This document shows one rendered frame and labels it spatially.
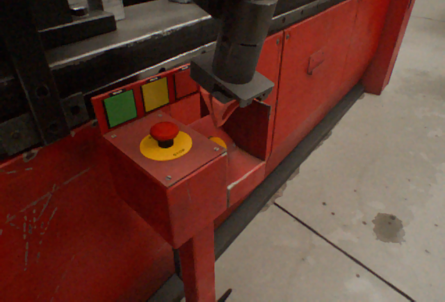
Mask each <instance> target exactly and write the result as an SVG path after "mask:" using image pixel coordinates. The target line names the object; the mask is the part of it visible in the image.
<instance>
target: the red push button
mask: <svg viewBox="0 0 445 302"><path fill-rule="evenodd" d="M178 133H179V128H178V126H177V125H176V124H175V123H173V122H171V121H161V122H159V123H156V124H155V125H153V126H152V127H151V128H150V131H149V134H150V136H151V137H152V138H153V139H155V140H157V143H158V146H159V147H160V148H171V147H172V146H173V145H174V138H175V137H176V136H177V135H178Z"/></svg>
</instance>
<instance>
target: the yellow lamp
mask: <svg viewBox="0 0 445 302"><path fill-rule="evenodd" d="M142 88H143V96H144V101H145V110H146V112H148V111H151V110H153V109H155V108H158V107H160V106H163V105H165V104H168V103H169V99H168V87H167V79H166V77H165V78H162V79H158V80H156V81H153V82H150V84H147V85H144V86H142Z"/></svg>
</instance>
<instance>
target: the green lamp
mask: <svg viewBox="0 0 445 302"><path fill-rule="evenodd" d="M104 104H105V107H106V112H107V116H108V122H109V125H110V127H114V126H116V125H119V124H121V123H123V122H125V121H126V120H129V119H131V118H134V117H136V109H135V105H134V97H133V93H132V90H129V91H127V92H125V93H121V94H119V95H115V96H112V97H110V98H107V99H105V100H104Z"/></svg>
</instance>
